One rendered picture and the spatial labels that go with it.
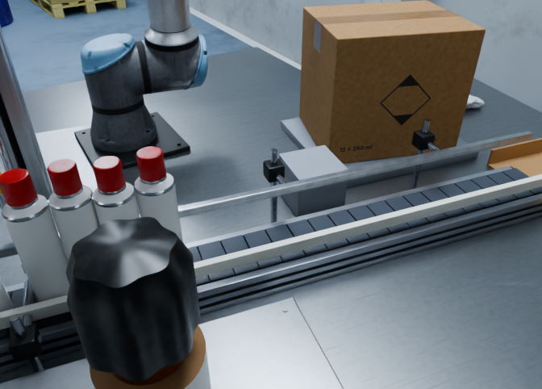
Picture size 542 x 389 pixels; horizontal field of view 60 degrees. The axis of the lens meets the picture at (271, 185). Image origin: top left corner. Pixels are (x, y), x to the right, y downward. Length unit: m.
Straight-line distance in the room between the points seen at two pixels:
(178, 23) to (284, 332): 0.67
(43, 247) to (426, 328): 0.53
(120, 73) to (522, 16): 2.02
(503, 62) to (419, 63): 1.75
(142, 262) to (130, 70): 0.79
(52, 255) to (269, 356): 0.30
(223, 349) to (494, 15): 2.35
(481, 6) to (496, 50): 0.23
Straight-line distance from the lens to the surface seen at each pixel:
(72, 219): 0.62
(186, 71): 1.07
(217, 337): 0.64
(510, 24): 2.67
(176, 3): 1.02
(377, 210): 0.85
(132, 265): 0.30
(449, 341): 0.73
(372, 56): 0.93
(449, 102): 1.06
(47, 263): 0.66
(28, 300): 0.71
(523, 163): 1.18
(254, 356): 0.62
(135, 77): 1.06
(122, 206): 0.61
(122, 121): 1.10
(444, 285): 0.81
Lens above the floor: 1.38
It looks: 34 degrees down
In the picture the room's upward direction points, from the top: straight up
